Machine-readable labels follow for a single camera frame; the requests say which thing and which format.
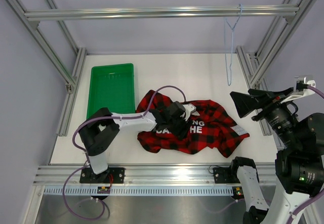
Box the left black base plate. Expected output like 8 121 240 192
79 167 125 184

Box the front aluminium rail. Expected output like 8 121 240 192
32 165 279 186

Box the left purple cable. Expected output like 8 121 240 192
62 85 187 221

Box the aluminium frame crossbar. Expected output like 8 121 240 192
24 4 299 22

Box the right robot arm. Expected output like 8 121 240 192
229 85 323 223

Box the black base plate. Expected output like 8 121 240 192
79 167 125 184
208 165 239 184

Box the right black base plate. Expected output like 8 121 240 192
208 165 239 184

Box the white slotted cable duct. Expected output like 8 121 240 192
44 186 233 196

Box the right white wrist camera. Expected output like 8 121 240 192
282 75 316 103

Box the light blue wire hanger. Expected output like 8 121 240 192
223 4 243 86

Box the green plastic tray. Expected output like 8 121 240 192
87 63 135 118

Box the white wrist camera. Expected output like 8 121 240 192
182 103 200 121
282 75 316 103

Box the red black plaid shirt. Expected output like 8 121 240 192
137 100 250 158

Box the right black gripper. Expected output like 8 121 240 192
231 87 302 150

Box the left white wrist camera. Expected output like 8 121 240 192
182 103 200 121

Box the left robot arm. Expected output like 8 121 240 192
76 101 196 183

